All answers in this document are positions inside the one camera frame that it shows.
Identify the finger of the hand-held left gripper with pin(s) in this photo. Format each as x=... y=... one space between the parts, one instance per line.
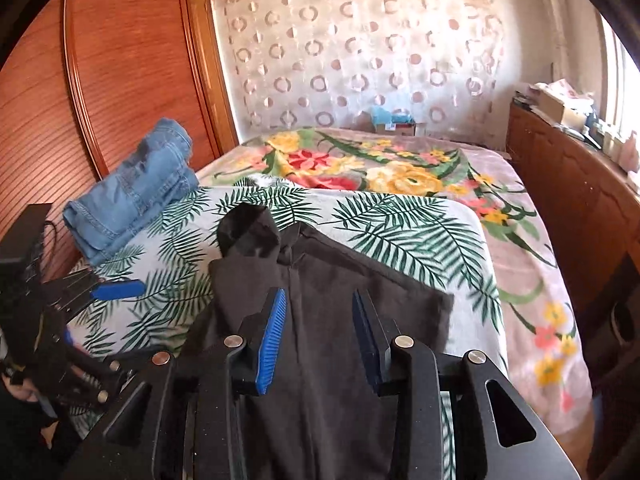
x=95 y=370
x=120 y=290

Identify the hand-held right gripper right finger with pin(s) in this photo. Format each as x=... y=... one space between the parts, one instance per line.
x=367 y=345

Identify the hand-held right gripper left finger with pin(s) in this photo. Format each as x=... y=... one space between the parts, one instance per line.
x=270 y=345

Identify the black pants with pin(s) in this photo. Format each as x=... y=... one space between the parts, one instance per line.
x=320 y=280

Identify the blue jeans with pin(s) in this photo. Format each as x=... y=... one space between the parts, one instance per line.
x=135 y=185

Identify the leaf print bed sheet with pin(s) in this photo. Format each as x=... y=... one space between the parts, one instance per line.
x=400 y=230

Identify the floral blanket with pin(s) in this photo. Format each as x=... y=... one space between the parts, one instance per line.
x=400 y=165

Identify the cardboard box with blue cloth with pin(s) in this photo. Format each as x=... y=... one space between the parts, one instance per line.
x=392 y=121

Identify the wooden cabinet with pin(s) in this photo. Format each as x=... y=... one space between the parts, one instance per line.
x=565 y=185

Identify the circle pattern curtain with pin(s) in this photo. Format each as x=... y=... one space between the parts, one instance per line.
x=350 y=60

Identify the open cardboard box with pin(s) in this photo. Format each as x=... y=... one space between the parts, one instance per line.
x=555 y=102

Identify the window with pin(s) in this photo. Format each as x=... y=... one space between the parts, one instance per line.
x=620 y=90

